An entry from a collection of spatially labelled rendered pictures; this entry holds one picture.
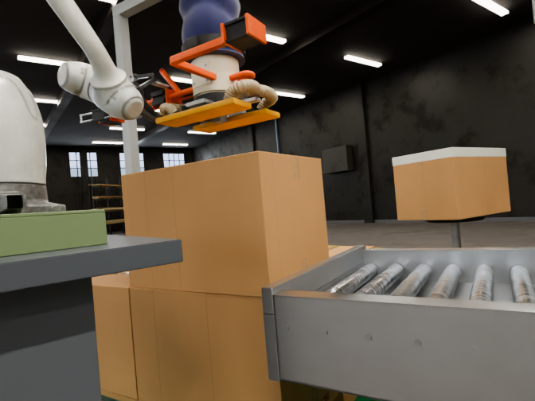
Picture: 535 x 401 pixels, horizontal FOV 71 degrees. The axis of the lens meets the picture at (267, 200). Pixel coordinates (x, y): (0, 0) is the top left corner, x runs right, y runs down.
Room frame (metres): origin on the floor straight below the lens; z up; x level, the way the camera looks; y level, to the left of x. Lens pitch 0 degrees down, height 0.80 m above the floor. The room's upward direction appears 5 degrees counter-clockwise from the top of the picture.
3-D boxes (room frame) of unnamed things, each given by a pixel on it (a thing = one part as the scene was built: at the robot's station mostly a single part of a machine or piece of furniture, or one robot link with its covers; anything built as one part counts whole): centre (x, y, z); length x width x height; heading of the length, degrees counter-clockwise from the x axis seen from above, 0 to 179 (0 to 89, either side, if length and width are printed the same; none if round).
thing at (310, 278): (1.14, -0.16, 0.58); 0.70 x 0.03 x 0.06; 148
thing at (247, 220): (1.34, 0.16, 0.74); 0.60 x 0.40 x 0.40; 57
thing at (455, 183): (2.37, -1.17, 0.82); 0.60 x 0.40 x 0.40; 123
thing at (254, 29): (0.96, 0.02, 1.24); 0.09 x 0.08 x 0.05; 149
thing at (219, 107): (1.25, 0.20, 1.13); 0.34 x 0.10 x 0.05; 59
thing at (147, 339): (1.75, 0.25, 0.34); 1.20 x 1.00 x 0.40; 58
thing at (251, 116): (1.42, 0.10, 1.13); 0.34 x 0.10 x 0.05; 59
